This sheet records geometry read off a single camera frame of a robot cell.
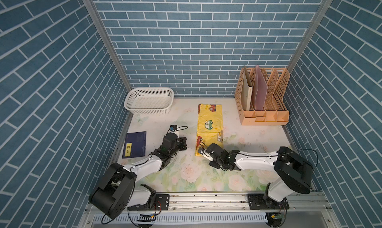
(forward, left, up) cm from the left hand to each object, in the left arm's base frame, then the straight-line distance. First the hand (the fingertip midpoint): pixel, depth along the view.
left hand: (190, 139), depth 88 cm
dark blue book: (+1, +36, -9) cm, 37 cm away
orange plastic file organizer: (+21, -58, +1) cm, 62 cm away
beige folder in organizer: (+23, -34, +18) cm, 45 cm away
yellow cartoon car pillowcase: (+12, -13, -8) cm, 20 cm away
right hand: (-7, -13, -7) cm, 17 cm away
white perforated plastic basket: (+39, +34, -8) cm, 53 cm away
